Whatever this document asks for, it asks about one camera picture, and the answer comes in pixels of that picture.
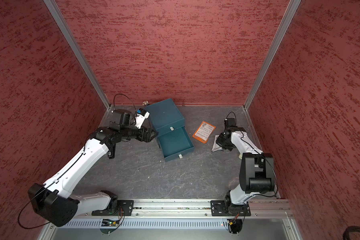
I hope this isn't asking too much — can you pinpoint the aluminium corner post right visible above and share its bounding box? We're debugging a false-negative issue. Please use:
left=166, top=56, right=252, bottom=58
left=244, top=0, right=301, bottom=112

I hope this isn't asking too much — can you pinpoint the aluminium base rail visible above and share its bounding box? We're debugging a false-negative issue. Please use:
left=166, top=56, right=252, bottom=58
left=56, top=198, right=292, bottom=219

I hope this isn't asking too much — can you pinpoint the teal drawer cabinet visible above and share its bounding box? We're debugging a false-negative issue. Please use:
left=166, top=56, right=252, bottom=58
left=144, top=99, right=185, bottom=145

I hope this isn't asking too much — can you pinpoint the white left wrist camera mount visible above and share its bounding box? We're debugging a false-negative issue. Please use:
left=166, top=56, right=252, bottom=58
left=111, top=107, right=151, bottom=130

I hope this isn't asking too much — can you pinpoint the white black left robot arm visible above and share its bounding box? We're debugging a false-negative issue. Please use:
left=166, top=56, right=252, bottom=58
left=28, top=127, right=158, bottom=227

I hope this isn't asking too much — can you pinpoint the aluminium corner post left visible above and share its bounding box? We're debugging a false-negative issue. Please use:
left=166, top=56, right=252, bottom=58
left=44, top=0, right=111, bottom=110

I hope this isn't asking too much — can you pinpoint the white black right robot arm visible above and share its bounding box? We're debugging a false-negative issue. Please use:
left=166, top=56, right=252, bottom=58
left=216, top=127, right=277, bottom=214

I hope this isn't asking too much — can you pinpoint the black cable bottom right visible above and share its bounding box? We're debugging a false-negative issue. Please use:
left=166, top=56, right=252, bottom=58
left=342, top=225, right=360, bottom=240

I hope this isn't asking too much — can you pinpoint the aluminium corner post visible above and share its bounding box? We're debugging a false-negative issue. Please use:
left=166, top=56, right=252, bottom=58
left=244, top=0, right=301, bottom=112
left=44, top=0, right=111, bottom=110

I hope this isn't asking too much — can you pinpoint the teal drawer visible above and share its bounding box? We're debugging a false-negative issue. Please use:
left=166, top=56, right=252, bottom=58
left=158, top=127, right=194, bottom=162

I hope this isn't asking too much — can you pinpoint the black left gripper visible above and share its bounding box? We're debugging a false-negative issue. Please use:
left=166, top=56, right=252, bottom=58
left=120, top=122, right=159, bottom=143

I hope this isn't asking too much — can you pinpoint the orange seed bag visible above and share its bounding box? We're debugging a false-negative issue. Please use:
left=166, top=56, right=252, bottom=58
left=192, top=121, right=216, bottom=144

